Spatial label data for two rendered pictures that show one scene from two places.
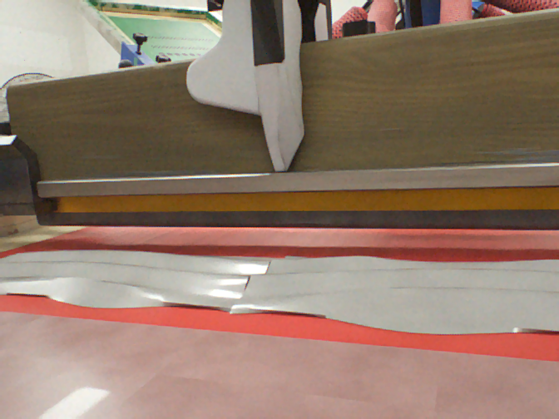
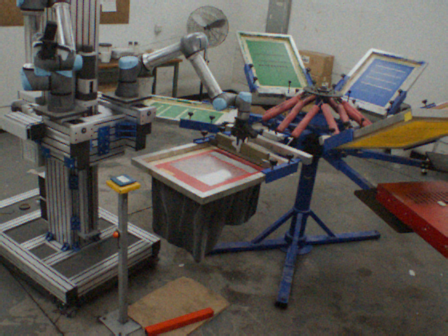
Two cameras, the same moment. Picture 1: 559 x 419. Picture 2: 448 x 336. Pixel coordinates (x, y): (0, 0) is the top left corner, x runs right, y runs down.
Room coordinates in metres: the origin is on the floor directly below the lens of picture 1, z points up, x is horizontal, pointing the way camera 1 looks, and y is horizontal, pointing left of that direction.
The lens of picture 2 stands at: (-2.19, -0.78, 1.96)
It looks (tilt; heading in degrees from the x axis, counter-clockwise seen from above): 23 degrees down; 19
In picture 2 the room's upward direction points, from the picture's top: 6 degrees clockwise
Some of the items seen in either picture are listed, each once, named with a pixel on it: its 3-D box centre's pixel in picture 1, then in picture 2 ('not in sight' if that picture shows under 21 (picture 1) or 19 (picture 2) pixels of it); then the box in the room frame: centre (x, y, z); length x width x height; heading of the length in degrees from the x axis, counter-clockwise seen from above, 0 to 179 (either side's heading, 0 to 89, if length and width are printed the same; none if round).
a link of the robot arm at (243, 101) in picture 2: not in sight; (244, 102); (0.28, 0.00, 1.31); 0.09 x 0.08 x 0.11; 92
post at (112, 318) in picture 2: not in sight; (122, 258); (-0.40, 0.38, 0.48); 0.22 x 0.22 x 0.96; 68
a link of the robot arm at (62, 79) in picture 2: not in sight; (59, 78); (-0.37, 0.83, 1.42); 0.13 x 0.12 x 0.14; 141
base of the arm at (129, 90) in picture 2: not in sight; (126, 86); (0.12, 0.71, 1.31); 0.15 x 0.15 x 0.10
